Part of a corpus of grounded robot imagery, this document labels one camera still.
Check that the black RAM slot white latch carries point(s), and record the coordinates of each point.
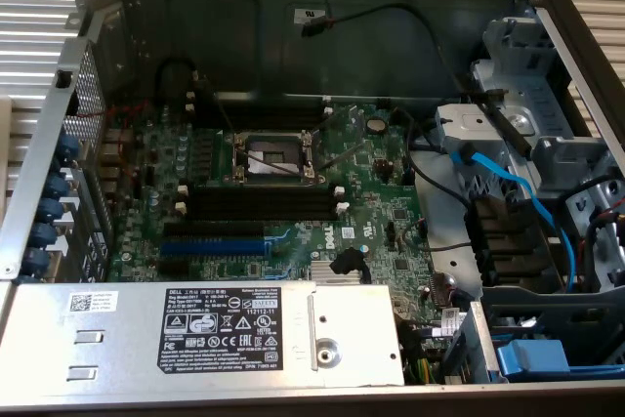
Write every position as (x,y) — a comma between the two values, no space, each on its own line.
(263,115)
(263,214)
(263,100)
(263,196)

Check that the green Dell motherboard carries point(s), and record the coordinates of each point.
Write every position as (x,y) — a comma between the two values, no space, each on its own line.
(303,236)

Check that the metal CPU socket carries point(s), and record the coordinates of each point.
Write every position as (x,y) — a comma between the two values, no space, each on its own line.
(254,146)

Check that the black connector block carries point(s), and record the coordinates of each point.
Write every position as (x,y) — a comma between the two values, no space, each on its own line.
(349,261)

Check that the round coin cell battery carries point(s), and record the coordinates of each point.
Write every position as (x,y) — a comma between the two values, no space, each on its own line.
(376,124)

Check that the silver finned chipset heatsink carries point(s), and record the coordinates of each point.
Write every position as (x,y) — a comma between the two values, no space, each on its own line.
(322,273)

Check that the long black expansion slot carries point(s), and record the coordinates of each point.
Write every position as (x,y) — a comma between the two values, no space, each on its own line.
(215,230)

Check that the long blue expansion slot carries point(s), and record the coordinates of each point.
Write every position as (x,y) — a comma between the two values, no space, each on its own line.
(210,247)

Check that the silver open PC case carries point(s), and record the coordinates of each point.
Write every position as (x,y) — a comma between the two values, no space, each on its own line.
(342,46)

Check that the short black expansion slot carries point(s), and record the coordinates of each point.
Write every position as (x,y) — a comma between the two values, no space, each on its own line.
(173,266)

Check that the plain metal port block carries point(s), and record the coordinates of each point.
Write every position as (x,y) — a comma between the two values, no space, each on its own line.
(114,156)

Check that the metal USB port block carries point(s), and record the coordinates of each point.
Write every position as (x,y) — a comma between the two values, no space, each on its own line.
(111,192)
(112,175)

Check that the metal ethernet port block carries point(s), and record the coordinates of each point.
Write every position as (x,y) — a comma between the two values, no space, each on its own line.
(116,137)

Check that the black ribbed plastic block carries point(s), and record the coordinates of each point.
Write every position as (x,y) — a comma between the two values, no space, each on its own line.
(508,241)

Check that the black plastic bar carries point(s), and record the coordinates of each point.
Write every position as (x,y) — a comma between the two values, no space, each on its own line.
(510,128)

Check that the silver metal disk bay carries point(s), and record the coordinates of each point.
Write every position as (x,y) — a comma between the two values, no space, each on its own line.
(517,120)

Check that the silver power supply unit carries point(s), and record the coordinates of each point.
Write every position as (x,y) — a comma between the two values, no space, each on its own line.
(122,339)

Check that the blue card retention clip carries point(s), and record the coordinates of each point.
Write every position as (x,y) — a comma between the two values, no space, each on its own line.
(68,147)
(35,259)
(49,210)
(41,235)
(58,186)

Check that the grey plastic drive tray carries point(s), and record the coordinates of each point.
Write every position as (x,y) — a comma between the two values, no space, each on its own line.
(537,304)

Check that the blue plastic drive latch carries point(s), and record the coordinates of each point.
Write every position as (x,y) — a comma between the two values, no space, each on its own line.
(532,361)

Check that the silver metal bracket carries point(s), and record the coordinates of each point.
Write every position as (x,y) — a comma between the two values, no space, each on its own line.
(476,339)

